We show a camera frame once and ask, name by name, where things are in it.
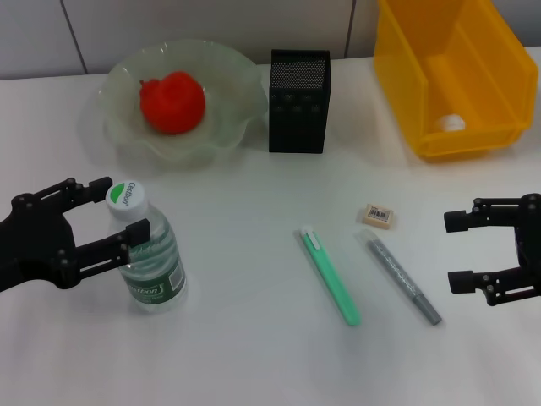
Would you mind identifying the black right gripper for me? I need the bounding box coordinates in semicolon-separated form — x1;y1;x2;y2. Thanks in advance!
443;193;541;306

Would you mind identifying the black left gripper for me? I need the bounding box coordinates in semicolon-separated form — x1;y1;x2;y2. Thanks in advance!
0;177;151;293

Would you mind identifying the clear green-label water bottle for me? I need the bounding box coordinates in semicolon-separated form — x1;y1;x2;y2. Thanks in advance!
105;180;188;314

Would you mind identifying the red tomato toy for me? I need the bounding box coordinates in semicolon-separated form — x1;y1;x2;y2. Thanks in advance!
139;70;207;135

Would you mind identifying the white paper ball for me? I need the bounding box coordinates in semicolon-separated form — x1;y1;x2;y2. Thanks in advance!
436;113;466;131

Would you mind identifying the mint green pen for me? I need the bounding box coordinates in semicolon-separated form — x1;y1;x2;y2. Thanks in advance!
298;225;362;327

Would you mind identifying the grey marker pen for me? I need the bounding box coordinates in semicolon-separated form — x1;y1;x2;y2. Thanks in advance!
357;229;443;326

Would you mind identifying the beige eraser with barcode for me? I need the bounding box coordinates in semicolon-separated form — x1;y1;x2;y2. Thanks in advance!
362;203;398;230

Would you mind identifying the green glass fruit plate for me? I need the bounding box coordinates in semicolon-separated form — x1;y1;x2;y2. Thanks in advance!
97;38;270;170

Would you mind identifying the black mesh pen holder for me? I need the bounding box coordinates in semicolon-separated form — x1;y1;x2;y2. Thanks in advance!
268;48;332;154

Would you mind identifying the yellow plastic bin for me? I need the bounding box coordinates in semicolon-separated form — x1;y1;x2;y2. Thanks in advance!
372;0;539;164

